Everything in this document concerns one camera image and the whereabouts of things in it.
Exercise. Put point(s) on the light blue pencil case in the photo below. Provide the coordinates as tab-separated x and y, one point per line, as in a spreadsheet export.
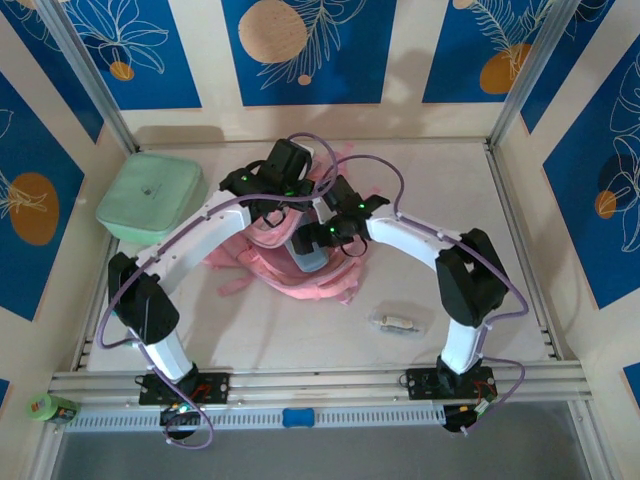
312	264

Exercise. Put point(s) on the pink student backpack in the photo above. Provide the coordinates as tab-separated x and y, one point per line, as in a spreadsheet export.
310	287

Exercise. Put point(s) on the clear plastic stationery bag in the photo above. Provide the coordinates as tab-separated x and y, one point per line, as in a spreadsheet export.
400	320

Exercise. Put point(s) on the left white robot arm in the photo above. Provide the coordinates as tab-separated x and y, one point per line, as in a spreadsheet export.
200	240

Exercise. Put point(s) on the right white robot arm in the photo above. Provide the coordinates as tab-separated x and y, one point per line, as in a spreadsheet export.
410	240

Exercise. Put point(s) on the mint green zip case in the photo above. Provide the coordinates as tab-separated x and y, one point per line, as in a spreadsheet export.
150	197

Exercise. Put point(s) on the green masking tape roll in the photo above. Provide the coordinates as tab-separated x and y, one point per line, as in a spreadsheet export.
41	405

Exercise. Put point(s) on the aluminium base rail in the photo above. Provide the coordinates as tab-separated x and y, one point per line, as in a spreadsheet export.
320	382

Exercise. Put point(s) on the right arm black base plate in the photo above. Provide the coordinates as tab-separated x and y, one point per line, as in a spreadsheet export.
417	382

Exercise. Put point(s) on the aluminium side rail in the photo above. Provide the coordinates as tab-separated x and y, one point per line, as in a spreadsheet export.
522	250
95	320

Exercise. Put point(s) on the aluminium frame post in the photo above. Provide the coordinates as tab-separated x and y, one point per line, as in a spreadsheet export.
90	75
530	70

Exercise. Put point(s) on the blue clip on duct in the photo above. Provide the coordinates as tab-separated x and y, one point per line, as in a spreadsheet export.
298	418

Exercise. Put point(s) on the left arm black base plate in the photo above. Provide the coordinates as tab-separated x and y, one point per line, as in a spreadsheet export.
217	387

